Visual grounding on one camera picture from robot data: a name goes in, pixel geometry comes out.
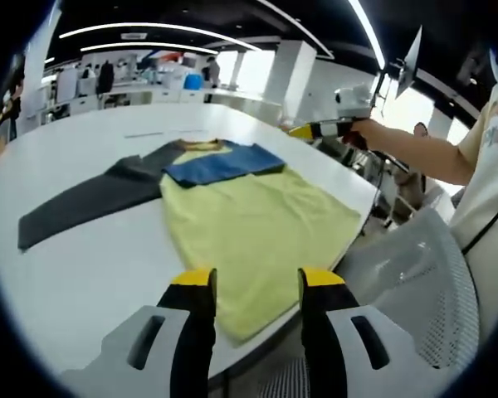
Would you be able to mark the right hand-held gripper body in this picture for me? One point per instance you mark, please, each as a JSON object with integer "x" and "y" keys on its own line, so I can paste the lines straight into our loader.
{"x": 354, "y": 101}

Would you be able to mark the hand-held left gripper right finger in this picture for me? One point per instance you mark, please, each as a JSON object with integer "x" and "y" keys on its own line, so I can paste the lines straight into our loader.
{"x": 323, "y": 331}

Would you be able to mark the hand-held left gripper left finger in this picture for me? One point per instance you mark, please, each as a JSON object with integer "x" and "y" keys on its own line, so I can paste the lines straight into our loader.
{"x": 191, "y": 331}

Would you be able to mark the yellow colour-block garment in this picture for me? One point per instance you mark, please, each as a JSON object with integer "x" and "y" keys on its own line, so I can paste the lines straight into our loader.
{"x": 253, "y": 224}

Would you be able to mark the person's right hand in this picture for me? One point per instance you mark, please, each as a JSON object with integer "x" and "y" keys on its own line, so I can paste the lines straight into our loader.
{"x": 365, "y": 132}

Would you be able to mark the black monitor stand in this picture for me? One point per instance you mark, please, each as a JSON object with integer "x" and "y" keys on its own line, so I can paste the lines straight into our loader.
{"x": 379, "y": 89}

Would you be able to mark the white mesh office chair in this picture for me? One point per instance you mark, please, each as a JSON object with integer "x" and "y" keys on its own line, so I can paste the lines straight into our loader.
{"x": 423, "y": 282}

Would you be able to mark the blue barrel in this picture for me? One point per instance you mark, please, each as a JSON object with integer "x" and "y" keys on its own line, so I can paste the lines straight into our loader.
{"x": 193, "y": 82}

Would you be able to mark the black backpack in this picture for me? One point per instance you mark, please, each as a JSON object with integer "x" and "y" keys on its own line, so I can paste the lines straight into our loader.
{"x": 105, "y": 79}

